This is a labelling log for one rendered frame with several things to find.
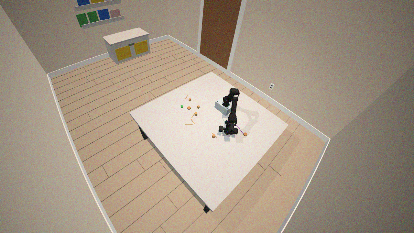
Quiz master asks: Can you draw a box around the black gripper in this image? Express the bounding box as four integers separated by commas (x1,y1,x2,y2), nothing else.
219,126,238,135

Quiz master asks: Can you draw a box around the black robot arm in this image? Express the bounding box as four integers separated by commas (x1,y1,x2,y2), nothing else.
222,88,240,135

